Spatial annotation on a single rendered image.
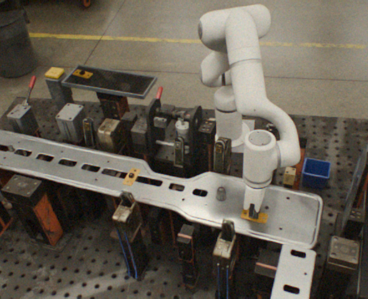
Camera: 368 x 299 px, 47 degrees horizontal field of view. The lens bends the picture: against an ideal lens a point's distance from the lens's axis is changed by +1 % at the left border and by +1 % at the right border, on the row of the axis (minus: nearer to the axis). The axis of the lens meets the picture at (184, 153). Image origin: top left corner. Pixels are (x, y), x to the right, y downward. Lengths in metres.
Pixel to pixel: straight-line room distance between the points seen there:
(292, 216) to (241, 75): 0.51
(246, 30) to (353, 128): 1.17
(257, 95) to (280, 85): 2.52
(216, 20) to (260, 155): 0.46
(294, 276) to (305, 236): 0.15
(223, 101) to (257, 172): 0.67
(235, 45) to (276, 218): 0.57
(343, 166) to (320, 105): 1.52
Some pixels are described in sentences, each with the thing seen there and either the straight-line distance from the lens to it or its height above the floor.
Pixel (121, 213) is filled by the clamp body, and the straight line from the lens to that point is 1.40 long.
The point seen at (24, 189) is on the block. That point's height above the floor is 1.03.
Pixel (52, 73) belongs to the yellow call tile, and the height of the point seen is 1.16.
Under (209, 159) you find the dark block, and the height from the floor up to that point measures 0.98.
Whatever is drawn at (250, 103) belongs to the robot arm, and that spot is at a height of 1.41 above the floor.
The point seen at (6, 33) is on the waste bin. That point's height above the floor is 0.44.
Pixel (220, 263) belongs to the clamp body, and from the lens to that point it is 1.31.
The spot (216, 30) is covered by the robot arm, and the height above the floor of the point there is 1.48.
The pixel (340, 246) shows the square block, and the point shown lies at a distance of 1.32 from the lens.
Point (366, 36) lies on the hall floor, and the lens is 4.50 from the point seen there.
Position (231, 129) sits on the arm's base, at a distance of 1.91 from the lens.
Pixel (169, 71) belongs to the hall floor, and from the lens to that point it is 3.90.
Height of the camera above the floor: 2.13
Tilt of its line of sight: 44 degrees down
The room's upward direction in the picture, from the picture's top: 6 degrees counter-clockwise
